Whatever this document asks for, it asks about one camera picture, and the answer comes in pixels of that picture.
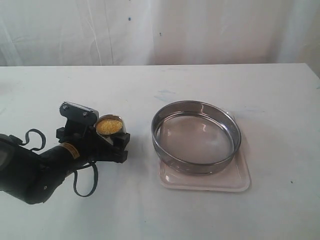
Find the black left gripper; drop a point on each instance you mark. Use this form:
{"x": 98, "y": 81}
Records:
{"x": 88, "y": 143}

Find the yellow millet grains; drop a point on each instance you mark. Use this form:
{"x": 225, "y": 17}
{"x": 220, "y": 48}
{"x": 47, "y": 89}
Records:
{"x": 109, "y": 126}

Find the small stainless steel cup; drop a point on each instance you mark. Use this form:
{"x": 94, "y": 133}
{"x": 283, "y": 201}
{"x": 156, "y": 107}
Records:
{"x": 111, "y": 116}

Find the round steel mesh sieve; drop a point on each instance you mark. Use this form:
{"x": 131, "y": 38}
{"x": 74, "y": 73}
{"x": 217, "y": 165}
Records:
{"x": 203, "y": 110}

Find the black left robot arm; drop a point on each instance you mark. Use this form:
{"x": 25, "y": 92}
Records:
{"x": 33, "y": 178}

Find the white square plastic tray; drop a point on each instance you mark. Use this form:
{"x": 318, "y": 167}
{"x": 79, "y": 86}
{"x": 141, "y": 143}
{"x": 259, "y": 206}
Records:
{"x": 205, "y": 180}

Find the white backdrop curtain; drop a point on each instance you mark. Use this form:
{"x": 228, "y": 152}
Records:
{"x": 158, "y": 32}

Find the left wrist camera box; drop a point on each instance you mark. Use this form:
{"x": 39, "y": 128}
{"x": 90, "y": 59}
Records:
{"x": 79, "y": 113}

